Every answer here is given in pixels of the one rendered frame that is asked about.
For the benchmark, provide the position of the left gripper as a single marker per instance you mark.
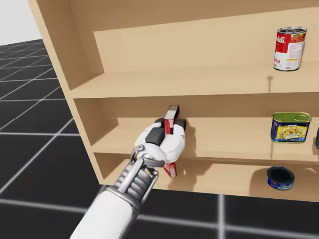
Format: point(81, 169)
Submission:
point(174, 147)

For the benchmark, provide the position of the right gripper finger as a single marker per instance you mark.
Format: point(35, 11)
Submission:
point(317, 139)

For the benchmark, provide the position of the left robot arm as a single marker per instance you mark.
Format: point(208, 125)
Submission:
point(109, 214)

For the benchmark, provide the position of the pale wooden shelf unit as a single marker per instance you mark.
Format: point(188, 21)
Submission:
point(174, 49)

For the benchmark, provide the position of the green and blue rectangular can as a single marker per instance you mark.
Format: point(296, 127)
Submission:
point(290, 129)

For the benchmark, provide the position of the red and white carton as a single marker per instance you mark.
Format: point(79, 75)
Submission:
point(172, 170)

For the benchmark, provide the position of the blue flat can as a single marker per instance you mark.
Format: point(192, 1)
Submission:
point(280, 179)

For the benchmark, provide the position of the red and white can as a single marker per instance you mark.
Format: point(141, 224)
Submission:
point(290, 49)

